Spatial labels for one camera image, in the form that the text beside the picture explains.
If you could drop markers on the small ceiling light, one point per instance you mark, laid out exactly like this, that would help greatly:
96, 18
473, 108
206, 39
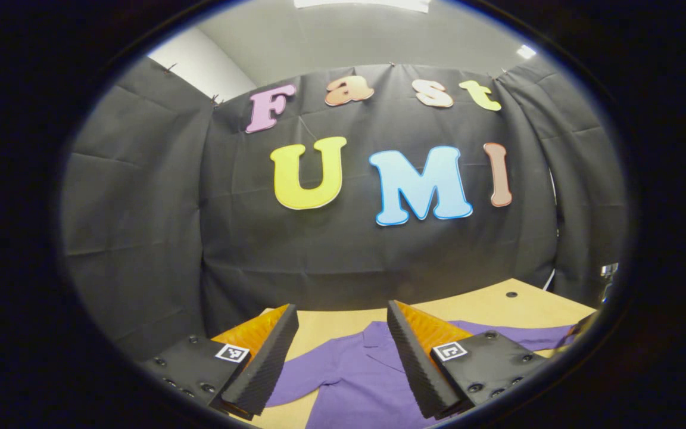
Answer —
526, 52

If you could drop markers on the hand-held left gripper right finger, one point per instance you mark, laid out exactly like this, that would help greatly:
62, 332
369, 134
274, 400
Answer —
417, 369

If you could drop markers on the purple button-up shirt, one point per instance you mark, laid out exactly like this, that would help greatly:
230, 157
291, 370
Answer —
355, 381

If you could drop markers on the black backdrop cloth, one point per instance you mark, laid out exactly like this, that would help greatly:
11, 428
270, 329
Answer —
319, 250

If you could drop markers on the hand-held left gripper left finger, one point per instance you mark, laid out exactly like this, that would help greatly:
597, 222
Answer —
265, 369

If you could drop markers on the long ceiling light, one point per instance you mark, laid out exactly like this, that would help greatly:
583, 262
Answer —
361, 3

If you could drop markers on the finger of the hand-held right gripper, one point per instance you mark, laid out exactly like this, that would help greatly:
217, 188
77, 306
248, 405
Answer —
582, 330

